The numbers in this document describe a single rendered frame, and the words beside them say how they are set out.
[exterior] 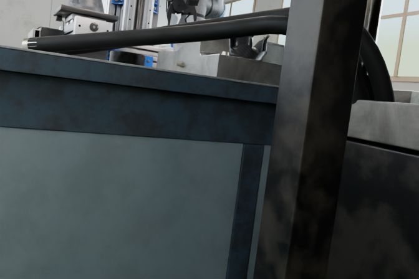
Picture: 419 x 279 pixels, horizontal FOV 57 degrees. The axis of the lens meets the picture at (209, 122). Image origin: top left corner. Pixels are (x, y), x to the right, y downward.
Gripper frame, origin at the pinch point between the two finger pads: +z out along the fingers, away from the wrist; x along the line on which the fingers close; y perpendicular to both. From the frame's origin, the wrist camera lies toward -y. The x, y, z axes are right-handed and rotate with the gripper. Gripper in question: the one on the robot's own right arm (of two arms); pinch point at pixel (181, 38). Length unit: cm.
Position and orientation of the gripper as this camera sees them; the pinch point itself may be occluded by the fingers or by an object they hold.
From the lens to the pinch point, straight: 134.8
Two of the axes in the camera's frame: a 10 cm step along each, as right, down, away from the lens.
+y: -4.0, -2.4, 8.9
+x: -9.2, 0.4, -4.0
